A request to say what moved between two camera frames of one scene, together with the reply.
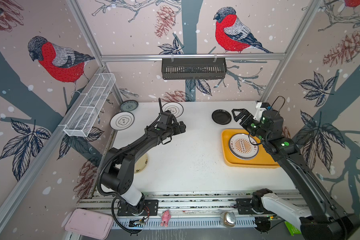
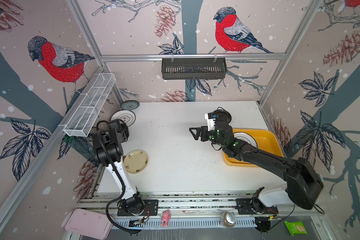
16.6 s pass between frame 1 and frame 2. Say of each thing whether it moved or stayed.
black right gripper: moved
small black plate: stayed
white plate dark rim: stayed
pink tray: stayed
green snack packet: stayed
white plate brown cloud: moved
